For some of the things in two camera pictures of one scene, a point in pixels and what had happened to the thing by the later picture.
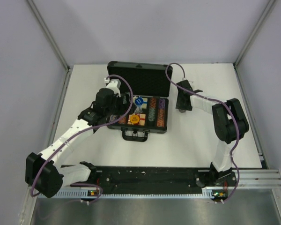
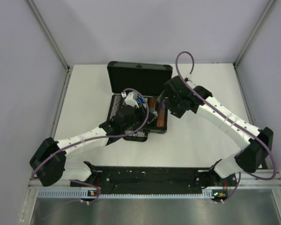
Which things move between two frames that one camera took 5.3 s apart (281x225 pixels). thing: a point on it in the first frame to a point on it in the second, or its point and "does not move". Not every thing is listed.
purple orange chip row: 160,119 does not move
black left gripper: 123,107 to 143,115
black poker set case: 150,84 does not move
